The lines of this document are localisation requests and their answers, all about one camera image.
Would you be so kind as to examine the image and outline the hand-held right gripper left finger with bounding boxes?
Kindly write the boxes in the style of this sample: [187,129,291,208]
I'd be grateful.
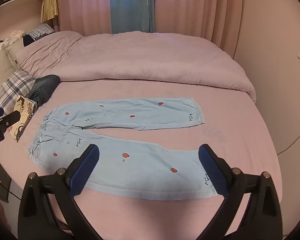
[17,144,100,240]

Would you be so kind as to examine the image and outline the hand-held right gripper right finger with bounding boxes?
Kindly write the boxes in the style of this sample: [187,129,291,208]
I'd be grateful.
[198,144,283,240]

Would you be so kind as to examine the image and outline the light blue strawberry pants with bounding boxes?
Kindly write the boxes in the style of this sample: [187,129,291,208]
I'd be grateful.
[27,97,218,201]

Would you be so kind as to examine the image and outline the cream cartoon print garment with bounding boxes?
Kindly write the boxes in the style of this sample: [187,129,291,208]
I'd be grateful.
[7,95,38,143]

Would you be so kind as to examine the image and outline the plaid pillow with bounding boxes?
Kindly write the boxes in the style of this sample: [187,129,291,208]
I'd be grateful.
[0,70,37,115]

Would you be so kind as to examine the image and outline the bed with pink sheet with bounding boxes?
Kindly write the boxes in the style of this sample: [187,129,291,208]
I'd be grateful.
[0,80,283,240]

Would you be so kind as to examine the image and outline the dark grey folded garment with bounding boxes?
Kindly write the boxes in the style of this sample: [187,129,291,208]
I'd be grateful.
[25,74,61,107]

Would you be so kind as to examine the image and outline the cream pillow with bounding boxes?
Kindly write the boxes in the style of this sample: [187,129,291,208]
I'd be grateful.
[4,39,24,69]

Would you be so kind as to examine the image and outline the small checked pillow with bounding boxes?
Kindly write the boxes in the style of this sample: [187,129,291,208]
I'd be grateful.
[22,24,55,47]

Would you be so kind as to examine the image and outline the yellow fringed cloth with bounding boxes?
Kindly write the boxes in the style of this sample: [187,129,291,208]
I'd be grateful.
[41,0,58,23]

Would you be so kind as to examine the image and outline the pink duvet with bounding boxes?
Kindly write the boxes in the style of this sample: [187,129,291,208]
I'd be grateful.
[15,31,256,103]

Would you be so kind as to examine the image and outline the pink curtain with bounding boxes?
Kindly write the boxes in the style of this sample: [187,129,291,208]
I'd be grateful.
[154,0,243,58]
[51,0,113,37]

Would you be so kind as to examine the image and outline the blue curtain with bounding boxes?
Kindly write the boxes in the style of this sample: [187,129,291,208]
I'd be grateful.
[109,0,156,34]

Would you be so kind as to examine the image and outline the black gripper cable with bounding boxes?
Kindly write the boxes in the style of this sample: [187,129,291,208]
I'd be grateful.
[8,189,23,201]

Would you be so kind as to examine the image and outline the thin wall cable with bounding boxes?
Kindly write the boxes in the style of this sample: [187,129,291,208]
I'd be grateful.
[277,125,300,155]

